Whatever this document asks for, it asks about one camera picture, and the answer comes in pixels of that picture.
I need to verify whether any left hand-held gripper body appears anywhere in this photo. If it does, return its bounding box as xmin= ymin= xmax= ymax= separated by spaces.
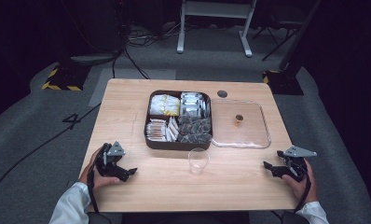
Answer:
xmin=94 ymin=141 xmax=127 ymax=179

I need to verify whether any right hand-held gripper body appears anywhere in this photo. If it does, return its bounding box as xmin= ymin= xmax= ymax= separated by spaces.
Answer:
xmin=276 ymin=145 xmax=318 ymax=183

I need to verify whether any person's right hand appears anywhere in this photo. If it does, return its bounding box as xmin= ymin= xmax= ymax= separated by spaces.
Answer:
xmin=281 ymin=158 xmax=319 ymax=205

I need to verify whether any person's left hand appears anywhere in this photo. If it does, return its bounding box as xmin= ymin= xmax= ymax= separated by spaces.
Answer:
xmin=78 ymin=147 xmax=121 ymax=190

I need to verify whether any clear lid with wooden knob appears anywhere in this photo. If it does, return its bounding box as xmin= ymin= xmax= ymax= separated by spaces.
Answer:
xmin=210 ymin=99 xmax=272 ymax=149

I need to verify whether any row of white stick packets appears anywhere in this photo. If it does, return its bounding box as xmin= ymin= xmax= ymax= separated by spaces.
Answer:
xmin=144 ymin=116 xmax=180 ymax=144

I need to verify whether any dark brown compartment box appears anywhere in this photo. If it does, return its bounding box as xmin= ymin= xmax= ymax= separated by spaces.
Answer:
xmin=143 ymin=90 xmax=213 ymax=152

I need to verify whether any pile of yellow white packets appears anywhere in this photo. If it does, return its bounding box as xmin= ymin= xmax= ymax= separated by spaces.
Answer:
xmin=148 ymin=93 xmax=181 ymax=117

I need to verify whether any black yellow striped stand base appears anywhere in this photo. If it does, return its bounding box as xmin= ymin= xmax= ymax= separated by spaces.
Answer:
xmin=41 ymin=63 xmax=92 ymax=92
xmin=262 ymin=69 xmax=305 ymax=96

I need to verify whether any clear plastic cup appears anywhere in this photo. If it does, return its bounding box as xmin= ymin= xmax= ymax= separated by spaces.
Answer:
xmin=187 ymin=147 xmax=212 ymax=176

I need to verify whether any pile of dark tea bags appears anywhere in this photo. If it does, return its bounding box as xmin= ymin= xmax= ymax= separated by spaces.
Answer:
xmin=176 ymin=114 xmax=213 ymax=145

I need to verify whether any pile of silver packets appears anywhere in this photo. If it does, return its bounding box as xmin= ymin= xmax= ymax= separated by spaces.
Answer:
xmin=179 ymin=91 xmax=212 ymax=119

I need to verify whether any grey round stand foot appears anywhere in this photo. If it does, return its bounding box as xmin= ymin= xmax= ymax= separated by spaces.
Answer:
xmin=69 ymin=51 xmax=119 ymax=67

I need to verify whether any black folding tripod stand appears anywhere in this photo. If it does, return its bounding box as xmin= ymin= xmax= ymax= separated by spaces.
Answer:
xmin=252 ymin=18 xmax=300 ymax=62

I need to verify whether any black slanted stand pole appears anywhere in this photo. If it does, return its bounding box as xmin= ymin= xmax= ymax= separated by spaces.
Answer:
xmin=278 ymin=0 xmax=323 ymax=73

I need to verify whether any right hand-held gripper black cable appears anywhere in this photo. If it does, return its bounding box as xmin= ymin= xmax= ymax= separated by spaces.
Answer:
xmin=293 ymin=161 xmax=312 ymax=215

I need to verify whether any long black floor cable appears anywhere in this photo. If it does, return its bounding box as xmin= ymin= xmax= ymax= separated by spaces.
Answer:
xmin=0 ymin=103 xmax=102 ymax=202

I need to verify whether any bundle of floor cables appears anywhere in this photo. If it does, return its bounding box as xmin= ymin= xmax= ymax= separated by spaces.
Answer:
xmin=111 ymin=18 xmax=191 ymax=80

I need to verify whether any white metal desk frame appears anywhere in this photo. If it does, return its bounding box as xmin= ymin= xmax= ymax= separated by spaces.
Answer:
xmin=176 ymin=0 xmax=258 ymax=59

